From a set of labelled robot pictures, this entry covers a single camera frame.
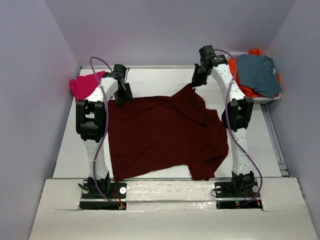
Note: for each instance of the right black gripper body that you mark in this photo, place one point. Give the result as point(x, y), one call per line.
point(199, 76)

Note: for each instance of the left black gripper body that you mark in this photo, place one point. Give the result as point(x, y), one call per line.
point(123, 94)

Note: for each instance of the dark red t shirt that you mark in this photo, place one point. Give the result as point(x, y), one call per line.
point(159, 132)

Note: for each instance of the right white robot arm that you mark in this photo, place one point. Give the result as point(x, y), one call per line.
point(236, 118)

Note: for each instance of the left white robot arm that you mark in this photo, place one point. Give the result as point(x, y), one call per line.
point(91, 121)

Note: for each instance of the orange t shirt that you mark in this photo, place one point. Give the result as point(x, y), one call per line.
point(247, 91)

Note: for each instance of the folded pink t shirt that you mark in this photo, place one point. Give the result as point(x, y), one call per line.
point(84, 86)

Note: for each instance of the teal blue t shirt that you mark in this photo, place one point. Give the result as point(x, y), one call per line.
point(257, 73)

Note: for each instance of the white laundry basket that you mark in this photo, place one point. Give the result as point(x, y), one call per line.
point(258, 99)

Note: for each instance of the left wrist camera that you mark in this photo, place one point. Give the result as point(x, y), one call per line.
point(120, 68)

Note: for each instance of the aluminium rail right side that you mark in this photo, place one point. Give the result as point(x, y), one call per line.
point(275, 142)

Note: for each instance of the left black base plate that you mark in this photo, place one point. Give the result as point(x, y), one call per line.
point(92, 200)

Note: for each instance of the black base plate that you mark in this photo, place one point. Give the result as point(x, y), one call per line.
point(92, 200)
point(228, 199)

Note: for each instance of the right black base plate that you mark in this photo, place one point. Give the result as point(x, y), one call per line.
point(228, 199)

